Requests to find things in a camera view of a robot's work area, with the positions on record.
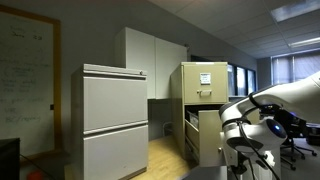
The grey small file cabinet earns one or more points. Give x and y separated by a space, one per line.
109 122

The beige two-drawer file cabinet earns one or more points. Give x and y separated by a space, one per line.
180 108

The beige drawer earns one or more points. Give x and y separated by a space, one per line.
205 83
202 130

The black office chair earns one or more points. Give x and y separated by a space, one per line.
295 128

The beige bottom drawer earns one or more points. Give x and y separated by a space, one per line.
202 130

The wood-framed whiteboard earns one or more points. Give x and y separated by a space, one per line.
30 81

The white wall cupboard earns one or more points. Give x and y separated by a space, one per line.
158 57

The beige top drawer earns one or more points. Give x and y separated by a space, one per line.
205 83

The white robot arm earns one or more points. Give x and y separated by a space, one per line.
246 143

